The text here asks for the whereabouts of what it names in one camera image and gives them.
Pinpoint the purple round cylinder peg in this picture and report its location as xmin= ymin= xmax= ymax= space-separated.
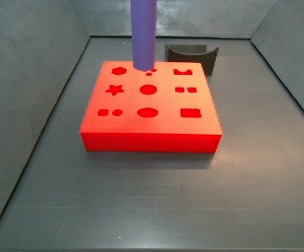
xmin=130 ymin=0 xmax=156 ymax=71

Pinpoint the red shape-sorter block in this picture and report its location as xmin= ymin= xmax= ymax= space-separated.
xmin=79 ymin=61 xmax=222 ymax=154

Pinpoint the black curved holder block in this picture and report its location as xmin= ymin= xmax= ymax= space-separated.
xmin=165 ymin=44 xmax=218 ymax=76

